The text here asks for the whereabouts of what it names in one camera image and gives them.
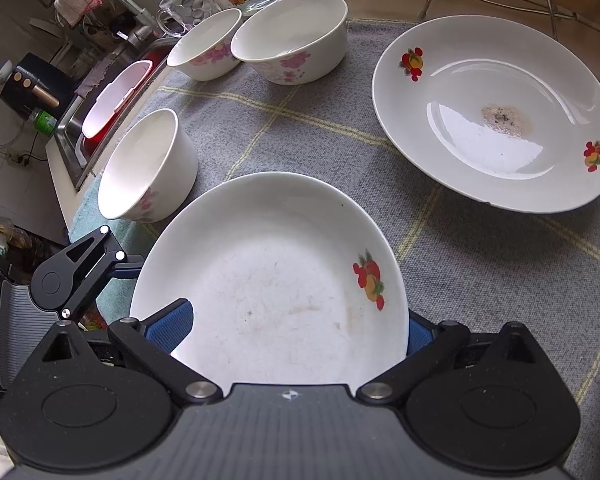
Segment clear glass mug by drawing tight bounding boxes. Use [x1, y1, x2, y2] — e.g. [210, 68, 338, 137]
[156, 0, 216, 38]

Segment stainless steel sink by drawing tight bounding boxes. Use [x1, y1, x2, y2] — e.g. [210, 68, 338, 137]
[52, 35, 176, 191]

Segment teal towel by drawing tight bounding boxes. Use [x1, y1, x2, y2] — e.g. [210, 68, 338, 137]
[67, 200, 146, 331]

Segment black kitchen appliance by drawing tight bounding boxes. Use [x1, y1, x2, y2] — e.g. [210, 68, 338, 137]
[0, 52, 76, 116]

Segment shallow white pink-flower bowl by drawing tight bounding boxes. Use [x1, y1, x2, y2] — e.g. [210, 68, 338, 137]
[166, 8, 244, 81]

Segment grey checked mat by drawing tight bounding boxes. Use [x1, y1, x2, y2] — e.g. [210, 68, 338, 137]
[67, 17, 600, 480]

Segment deep white pink-flower bowl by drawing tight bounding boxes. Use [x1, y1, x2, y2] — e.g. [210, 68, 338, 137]
[97, 108, 199, 223]

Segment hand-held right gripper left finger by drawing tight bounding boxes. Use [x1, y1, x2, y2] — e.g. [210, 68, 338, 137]
[40, 298, 226, 408]

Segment metal faucet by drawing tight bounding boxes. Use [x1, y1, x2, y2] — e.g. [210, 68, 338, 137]
[82, 0, 156, 46]

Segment grey rag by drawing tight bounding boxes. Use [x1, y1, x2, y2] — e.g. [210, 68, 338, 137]
[75, 55, 116, 98]

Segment pile of colourful packets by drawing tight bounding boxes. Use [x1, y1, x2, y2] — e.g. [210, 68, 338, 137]
[0, 215, 31, 261]

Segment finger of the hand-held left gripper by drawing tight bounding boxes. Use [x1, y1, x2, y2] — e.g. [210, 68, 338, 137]
[60, 225, 146, 320]

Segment green can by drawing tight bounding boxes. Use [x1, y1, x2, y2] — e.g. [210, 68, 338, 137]
[30, 107, 58, 136]

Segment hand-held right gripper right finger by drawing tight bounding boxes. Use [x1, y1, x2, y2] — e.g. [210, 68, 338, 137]
[355, 310, 548, 406]

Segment large white pink-flower bowl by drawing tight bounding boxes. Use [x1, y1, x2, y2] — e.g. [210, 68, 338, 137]
[230, 0, 349, 86]

